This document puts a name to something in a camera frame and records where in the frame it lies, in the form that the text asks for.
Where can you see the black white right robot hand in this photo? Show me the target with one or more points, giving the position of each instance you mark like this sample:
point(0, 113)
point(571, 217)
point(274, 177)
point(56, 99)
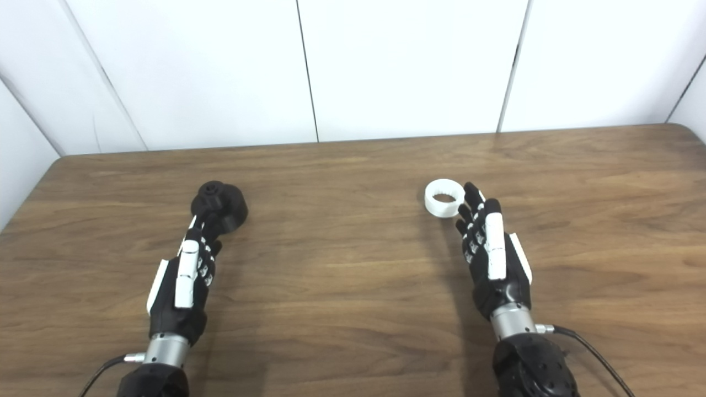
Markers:
point(495, 248)

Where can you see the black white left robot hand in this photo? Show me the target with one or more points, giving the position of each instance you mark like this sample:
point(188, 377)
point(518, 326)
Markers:
point(185, 275)

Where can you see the round black plastic part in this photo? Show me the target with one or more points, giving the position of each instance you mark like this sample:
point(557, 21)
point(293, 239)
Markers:
point(231, 207)

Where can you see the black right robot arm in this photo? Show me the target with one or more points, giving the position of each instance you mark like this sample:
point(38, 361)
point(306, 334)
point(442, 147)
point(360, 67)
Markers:
point(529, 369)

